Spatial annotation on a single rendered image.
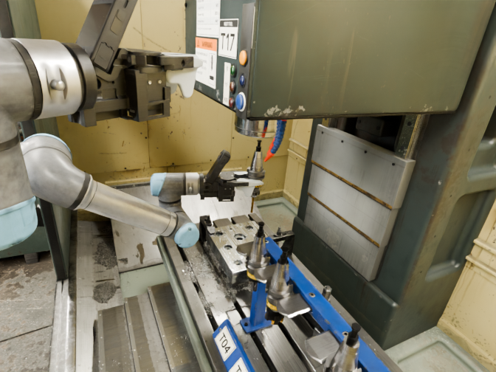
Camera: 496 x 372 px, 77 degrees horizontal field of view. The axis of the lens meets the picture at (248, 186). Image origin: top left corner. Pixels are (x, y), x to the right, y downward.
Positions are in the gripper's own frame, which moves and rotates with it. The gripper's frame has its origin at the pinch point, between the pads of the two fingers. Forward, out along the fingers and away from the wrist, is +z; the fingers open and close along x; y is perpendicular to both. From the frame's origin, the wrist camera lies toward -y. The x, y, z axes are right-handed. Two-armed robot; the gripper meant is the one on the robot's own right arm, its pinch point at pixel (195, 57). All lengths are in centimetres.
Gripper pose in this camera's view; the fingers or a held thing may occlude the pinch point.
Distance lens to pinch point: 52.8
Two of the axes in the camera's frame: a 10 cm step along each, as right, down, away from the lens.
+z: 5.6, -3.1, 7.7
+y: -0.8, 9.0, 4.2
